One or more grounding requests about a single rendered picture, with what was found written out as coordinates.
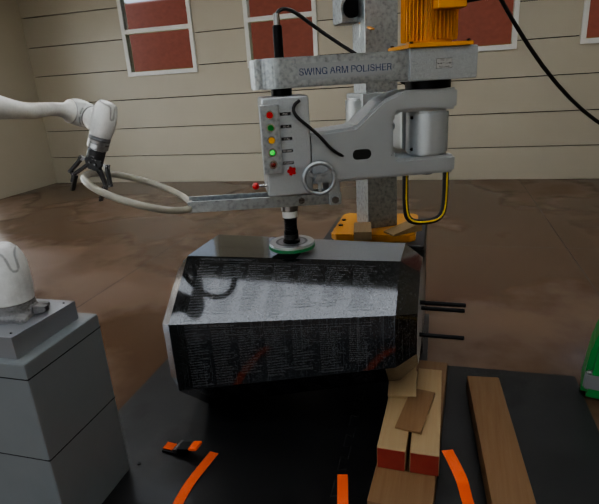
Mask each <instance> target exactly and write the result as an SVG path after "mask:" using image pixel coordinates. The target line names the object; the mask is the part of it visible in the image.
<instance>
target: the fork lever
mask: <svg viewBox="0 0 599 504"><path fill-rule="evenodd" d="M189 200H192V201H193V202H187V204H188V206H191V207H192V211H191V212H189V213H201V212H216V211H231V210H246V209H261V208H276V207H292V206H307V205H322V204H329V193H327V194H325V195H322V196H315V195H312V194H302V195H291V196H280V197H269V195H268V193H267V192H255V193H239V194H223V195H207V196H191V197H189ZM332 202H333V203H335V204H336V203H338V202H339V198H338V197H336V196H334V197H333V198H332Z"/></svg>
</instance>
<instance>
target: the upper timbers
mask: <svg viewBox="0 0 599 504"><path fill-rule="evenodd" d="M441 387H442V370H433V369H422V368H419V369H418V371H416V389H421V390H425V391H430V392H435V397H434V399H433V402H432V405H431V408H430V411H429V413H428V416H427V419H426V422H425V424H424V427H423V430H422V433H421V435H420V434H416V433H412V435H411V432H408V431H404V430H400V429H395V425H396V423H397V421H398V418H399V416H400V414H401V412H402V409H403V407H404V405H405V402H406V400H407V398H396V397H388V401H387V406H386V410H385V414H384V418H383V423H382V427H381V431H380V436H379V440H378V444H377V466H378V467H382V468H388V469H394V470H400V471H405V470H406V463H407V456H408V450H409V443H410V436H411V445H410V465H409V471H410V472H412V473H419V474H425V475H432V476H439V461H440V425H441Z"/></svg>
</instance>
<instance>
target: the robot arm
mask: <svg viewBox="0 0 599 504"><path fill-rule="evenodd" d="M47 116H59V117H62V118H63V119H64V121H65V122H67V123H70V124H73V125H76V126H79V127H85V128H88V130H90V131H89V137H88V141H87V146H88V149H87V154H86V157H84V156H83V155H79V156H78V159H77V161H76V162H75V163H74V164H73V165H72V166H71V168H70V169H69V170H68V173H70V174H71V180H70V182H72V183H71V188H70V191H74V190H75V188H76V183H77V179H78V175H77V174H78V173H80V172H81V171H83V170H84V169H86V168H88V169H92V170H93V171H96V172H97V173H98V175H99V177H100V179H101V181H102V183H103V185H104V186H102V188H103V189H105V190H108V187H113V183H112V178H111V173H110V165H106V164H104V159H105V155H106V152H107V151H108V149H109V145H110V142H111V138H112V136H113V134H114V131H115V128H116V124H117V116H118V111H117V106H116V105H115V104H113V103H112V102H109V101H106V100H102V99H100V100H98V101H97V102H96V104H95V105H93V104H91V103H89V102H87V101H84V100H82V99H77V98H73V99H67V100H66V101H65V102H64V103H57V102H38V103H27V102H21V101H16V100H13V99H10V98H7V97H4V96H1V95H0V120H2V119H37V118H42V117H47ZM84 160H85V163H86V164H84V165H83V166H82V167H80V168H79V169H77V170H76V171H74V170H75V169H76V168H77V167H78V166H79V164H80V163H81V162H82V161H84ZM102 167H104V169H105V174H106V178H105V176H104V173H103V170H102ZM106 179H107V180H106ZM49 305H50V302H49V301H37V300H36V297H35V293H34V286H33V280H32V276H31V272H30V268H29V265H28V262H27V259H26V257H25V255H24V253H23V252H22V251H21V250H20V248H19V247H18V246H17V245H15V244H13V243H11V242H5V241H2V242H0V324H9V323H15V324H23V323H26V322H27V321H28V320H29V319H30V318H31V317H33V316H34V315H35V314H38V313H44V312H47V311H48V310H49Z"/></svg>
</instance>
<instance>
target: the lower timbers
mask: <svg viewBox="0 0 599 504"><path fill-rule="evenodd" d="M447 366H448V364H447V363H443V362H434V361H425V360H419V364H418V365H417V366H416V371H418V369H419V368H422V369H433V370H442V387H441V425H440V445H441V435H442V424H443V414H444V404H445V394H446V384H447ZM466 392H467V398H468V403H469V409H470V414H471V419H472V425H473V430H474V436H475V441H476V447H477V452H478V458H479V463H480V468H481V474H482V479H483V485H484V490H485V496H486V501H487V504H536V501H535V498H534V494H533V491H532V487H531V484H530V481H529V477H528V474H527V471H526V467H525V464H524V461H523V457H522V454H521V451H520V447H519V444H518V441H517V437H516V434H515V430H514V427H513V424H512V420H511V417H510V414H509V410H508V407H507V404H506V400H505V397H504V394H503V390H502V387H501V384H500V380H499V378H498V377H481V376H467V385H466ZM410 445H411V436H410V443H409V450H408V456H407V463H406V470H405V471H400V470H394V469H388V468H382V467H378V466H377V464H376V468H375V471H374V475H373V479H372V483H371V487H370V491H369V495H368V499H367V504H435V495H436V485H437V476H432V475H425V474H419V473H412V472H410V471H409V465H410Z"/></svg>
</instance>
